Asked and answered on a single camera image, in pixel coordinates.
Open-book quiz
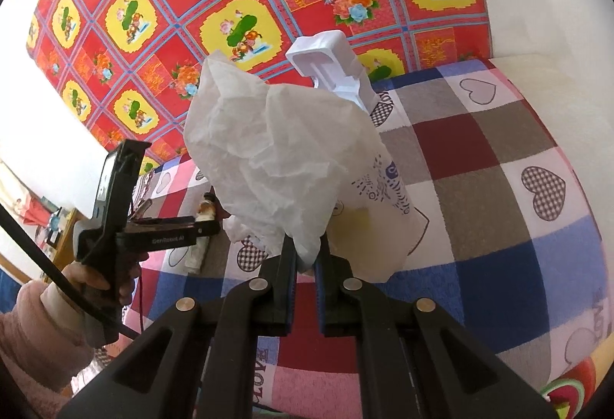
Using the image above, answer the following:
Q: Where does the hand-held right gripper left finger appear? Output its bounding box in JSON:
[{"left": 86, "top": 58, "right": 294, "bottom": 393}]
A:
[{"left": 58, "top": 234, "right": 298, "bottom": 419}]

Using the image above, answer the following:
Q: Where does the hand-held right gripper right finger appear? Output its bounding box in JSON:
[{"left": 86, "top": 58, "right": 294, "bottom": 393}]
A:
[{"left": 314, "top": 232, "right": 560, "bottom": 419}]

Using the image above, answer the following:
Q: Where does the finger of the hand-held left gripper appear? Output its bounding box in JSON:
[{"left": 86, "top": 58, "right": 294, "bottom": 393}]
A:
[{"left": 127, "top": 215, "right": 222, "bottom": 238}]

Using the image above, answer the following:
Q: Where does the white tissue paper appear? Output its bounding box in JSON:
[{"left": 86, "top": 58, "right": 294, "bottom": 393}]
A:
[{"left": 183, "top": 51, "right": 383, "bottom": 267}]

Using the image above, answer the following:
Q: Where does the pile of white tissues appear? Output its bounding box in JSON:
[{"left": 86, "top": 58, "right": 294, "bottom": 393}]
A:
[{"left": 326, "top": 112, "right": 431, "bottom": 286}]

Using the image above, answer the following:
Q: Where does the white plastic tray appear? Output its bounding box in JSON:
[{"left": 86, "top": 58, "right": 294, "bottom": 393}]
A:
[{"left": 284, "top": 31, "right": 381, "bottom": 116}]

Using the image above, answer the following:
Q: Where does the person's left forearm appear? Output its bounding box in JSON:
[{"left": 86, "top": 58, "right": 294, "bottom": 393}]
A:
[{"left": 0, "top": 280, "right": 99, "bottom": 407}]

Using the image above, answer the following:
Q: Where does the person's left hand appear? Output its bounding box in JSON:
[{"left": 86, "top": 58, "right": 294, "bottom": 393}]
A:
[{"left": 61, "top": 248, "right": 150, "bottom": 310}]

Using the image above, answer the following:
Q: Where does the metal spring clip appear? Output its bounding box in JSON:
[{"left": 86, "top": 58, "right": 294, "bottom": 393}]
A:
[{"left": 130, "top": 199, "right": 155, "bottom": 222}]

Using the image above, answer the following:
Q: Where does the wooden side cabinet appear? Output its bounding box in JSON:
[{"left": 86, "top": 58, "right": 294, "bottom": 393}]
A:
[{"left": 0, "top": 193, "right": 84, "bottom": 290}]

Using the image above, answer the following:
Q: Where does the checkered heart blanket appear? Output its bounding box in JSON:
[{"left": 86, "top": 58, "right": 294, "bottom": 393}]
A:
[{"left": 72, "top": 58, "right": 606, "bottom": 419}]

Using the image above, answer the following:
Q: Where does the black cable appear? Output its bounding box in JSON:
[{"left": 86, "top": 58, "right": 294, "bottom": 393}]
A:
[{"left": 0, "top": 205, "right": 145, "bottom": 339}]

